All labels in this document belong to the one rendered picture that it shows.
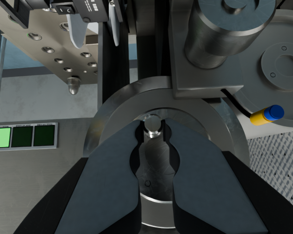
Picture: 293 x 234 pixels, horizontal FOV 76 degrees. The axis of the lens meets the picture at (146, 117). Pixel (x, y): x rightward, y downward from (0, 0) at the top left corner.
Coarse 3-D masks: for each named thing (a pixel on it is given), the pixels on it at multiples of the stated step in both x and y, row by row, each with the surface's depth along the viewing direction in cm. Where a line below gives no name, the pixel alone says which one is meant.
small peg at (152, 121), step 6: (150, 114) 13; (156, 114) 13; (144, 120) 12; (150, 120) 12; (156, 120) 12; (144, 126) 12; (150, 126) 12; (156, 126) 12; (162, 126) 12; (150, 132) 12; (156, 132) 12
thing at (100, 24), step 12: (108, 36) 23; (120, 36) 34; (108, 48) 23; (120, 48) 33; (108, 60) 23; (120, 60) 32; (108, 72) 22; (120, 72) 31; (108, 84) 22; (120, 84) 31; (108, 96) 22
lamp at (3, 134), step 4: (8, 128) 51; (0, 132) 51; (4, 132) 51; (8, 132) 51; (0, 136) 50; (4, 136) 50; (8, 136) 50; (0, 140) 50; (4, 140) 50; (8, 140) 50; (0, 144) 50; (4, 144) 50; (8, 144) 50
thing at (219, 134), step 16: (144, 96) 17; (160, 96) 17; (128, 112) 16; (192, 112) 16; (208, 112) 16; (112, 128) 16; (208, 128) 16; (224, 128) 16; (224, 144) 16; (144, 208) 15; (160, 208) 15; (160, 224) 15
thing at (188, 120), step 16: (144, 112) 16; (160, 112) 15; (176, 112) 15; (192, 128) 15; (144, 144) 15; (160, 144) 15; (144, 160) 15; (160, 160) 15; (144, 176) 14; (160, 176) 14; (144, 192) 14; (160, 192) 14
